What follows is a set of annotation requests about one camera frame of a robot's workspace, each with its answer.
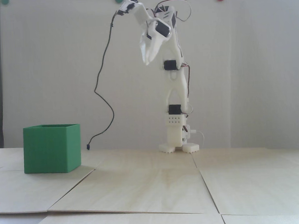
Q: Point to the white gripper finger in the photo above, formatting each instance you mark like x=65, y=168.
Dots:
x=143, y=47
x=154, y=49

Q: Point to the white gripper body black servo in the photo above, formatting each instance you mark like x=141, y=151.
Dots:
x=151, y=44

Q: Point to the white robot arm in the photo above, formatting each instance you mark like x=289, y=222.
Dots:
x=178, y=82

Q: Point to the green box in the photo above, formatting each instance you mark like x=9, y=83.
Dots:
x=50, y=151

